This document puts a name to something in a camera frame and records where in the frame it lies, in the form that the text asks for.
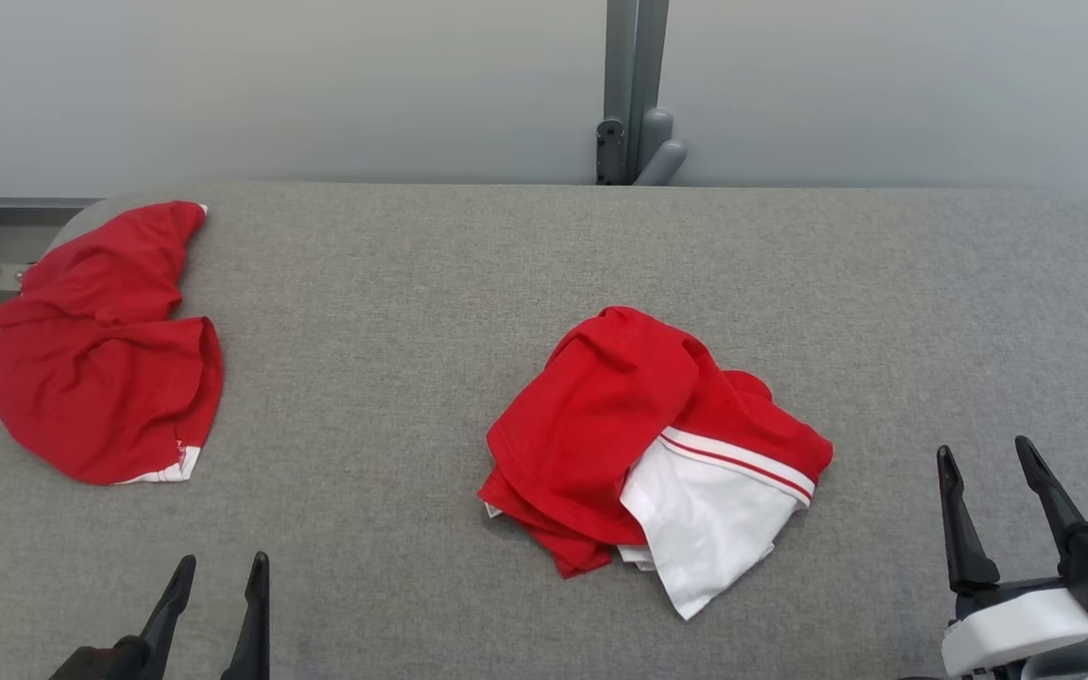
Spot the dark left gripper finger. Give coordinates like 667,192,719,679
221,552,271,680
133,554,197,680

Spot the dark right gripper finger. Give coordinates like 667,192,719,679
1014,435,1088,577
936,445,1001,594

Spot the grey metal upright post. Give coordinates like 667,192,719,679
596,0,689,187

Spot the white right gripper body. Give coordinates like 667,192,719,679
941,574,1088,677

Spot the grey fabric sofa cushion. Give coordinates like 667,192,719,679
0,182,1088,680

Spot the red white basketball jersey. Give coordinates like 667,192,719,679
478,305,834,621

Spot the red garment with white hem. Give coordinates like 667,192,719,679
0,200,224,486

